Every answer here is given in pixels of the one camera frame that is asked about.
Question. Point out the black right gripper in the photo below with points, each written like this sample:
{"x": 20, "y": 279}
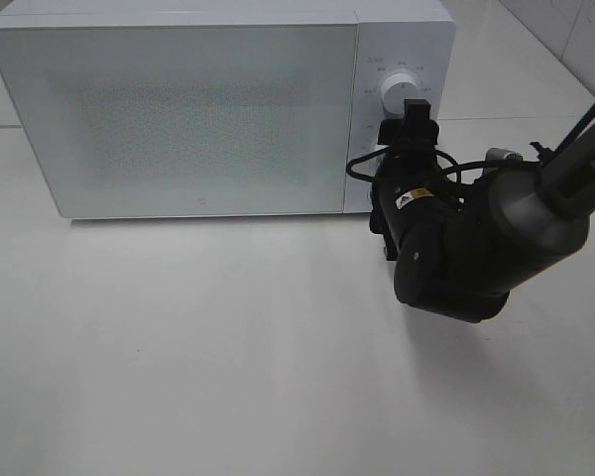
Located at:
{"x": 411, "y": 193}

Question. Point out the white timer knob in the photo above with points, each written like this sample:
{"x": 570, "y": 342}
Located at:
{"x": 377, "y": 148}

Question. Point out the white microwave door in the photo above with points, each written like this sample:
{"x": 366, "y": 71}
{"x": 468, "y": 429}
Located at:
{"x": 167, "y": 122}

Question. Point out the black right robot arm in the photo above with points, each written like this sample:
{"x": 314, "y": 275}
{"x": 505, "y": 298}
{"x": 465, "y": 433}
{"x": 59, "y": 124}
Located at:
{"x": 461, "y": 238}

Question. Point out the white upper power knob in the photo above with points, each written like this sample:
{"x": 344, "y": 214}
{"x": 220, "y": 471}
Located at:
{"x": 396, "y": 88}

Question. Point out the white microwave oven body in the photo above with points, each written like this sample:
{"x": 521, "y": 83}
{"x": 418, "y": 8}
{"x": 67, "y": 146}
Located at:
{"x": 414, "y": 36}

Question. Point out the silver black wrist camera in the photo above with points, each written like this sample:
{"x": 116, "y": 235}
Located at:
{"x": 499, "y": 154}

